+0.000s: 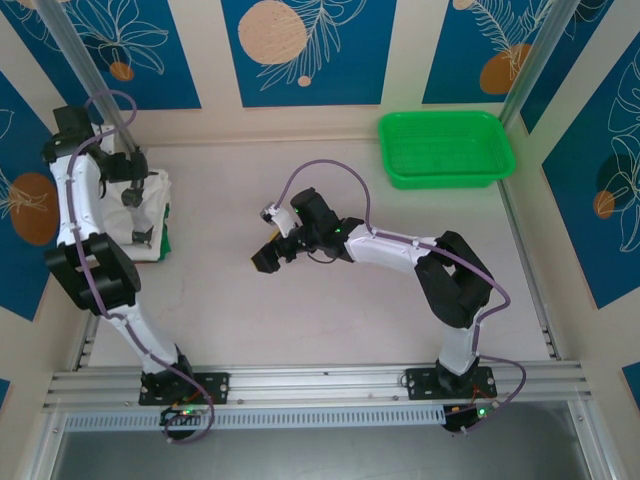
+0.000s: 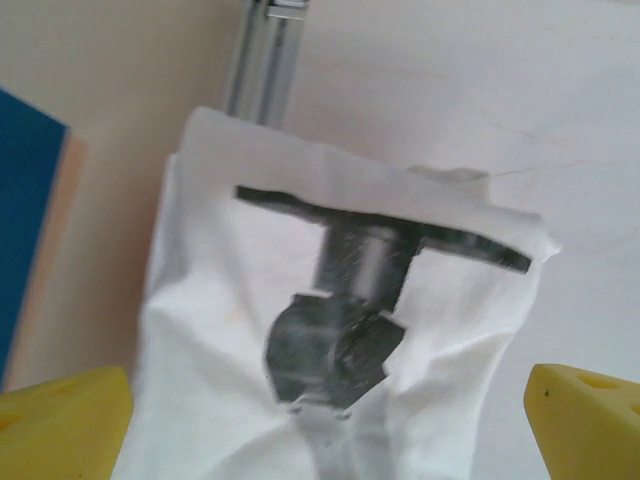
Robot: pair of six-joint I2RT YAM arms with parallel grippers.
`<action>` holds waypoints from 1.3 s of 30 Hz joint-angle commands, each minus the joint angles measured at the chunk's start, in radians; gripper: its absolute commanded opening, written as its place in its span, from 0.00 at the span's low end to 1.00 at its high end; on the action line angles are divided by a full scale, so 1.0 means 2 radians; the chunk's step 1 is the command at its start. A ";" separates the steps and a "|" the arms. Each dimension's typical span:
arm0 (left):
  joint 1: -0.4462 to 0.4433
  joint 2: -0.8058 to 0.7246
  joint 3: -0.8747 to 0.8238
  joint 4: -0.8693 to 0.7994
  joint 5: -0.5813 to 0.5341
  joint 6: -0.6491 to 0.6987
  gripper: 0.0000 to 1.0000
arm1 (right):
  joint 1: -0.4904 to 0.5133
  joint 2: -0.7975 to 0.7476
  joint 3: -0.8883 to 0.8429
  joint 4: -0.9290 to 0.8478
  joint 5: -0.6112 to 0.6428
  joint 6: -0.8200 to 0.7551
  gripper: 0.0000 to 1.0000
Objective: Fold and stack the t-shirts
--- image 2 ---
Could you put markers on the aluminium side rail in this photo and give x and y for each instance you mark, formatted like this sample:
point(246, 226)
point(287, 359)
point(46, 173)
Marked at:
point(260, 75)

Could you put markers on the white t-shirt with black print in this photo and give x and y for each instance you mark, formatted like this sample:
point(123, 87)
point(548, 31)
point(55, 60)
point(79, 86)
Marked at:
point(225, 350)

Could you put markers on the blue floral wall panel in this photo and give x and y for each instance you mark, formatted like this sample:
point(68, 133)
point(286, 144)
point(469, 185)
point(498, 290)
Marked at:
point(25, 225)

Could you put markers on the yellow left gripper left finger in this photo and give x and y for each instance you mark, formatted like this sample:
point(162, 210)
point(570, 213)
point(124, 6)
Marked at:
point(55, 430)

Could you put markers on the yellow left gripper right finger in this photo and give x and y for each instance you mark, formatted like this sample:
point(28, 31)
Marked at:
point(590, 430)

